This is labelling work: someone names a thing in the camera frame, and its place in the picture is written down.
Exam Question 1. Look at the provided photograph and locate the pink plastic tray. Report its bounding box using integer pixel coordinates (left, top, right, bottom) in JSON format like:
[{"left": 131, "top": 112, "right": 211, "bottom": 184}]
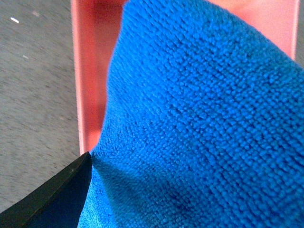
[{"left": 71, "top": 0, "right": 301, "bottom": 153}]

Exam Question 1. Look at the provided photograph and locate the blue microfiber cloth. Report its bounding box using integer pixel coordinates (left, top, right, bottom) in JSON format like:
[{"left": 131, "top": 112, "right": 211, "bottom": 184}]
[{"left": 78, "top": 0, "right": 304, "bottom": 228}]

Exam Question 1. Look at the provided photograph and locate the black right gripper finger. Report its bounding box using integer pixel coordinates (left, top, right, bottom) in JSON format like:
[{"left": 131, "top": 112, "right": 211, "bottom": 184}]
[{"left": 0, "top": 152, "right": 92, "bottom": 228}]

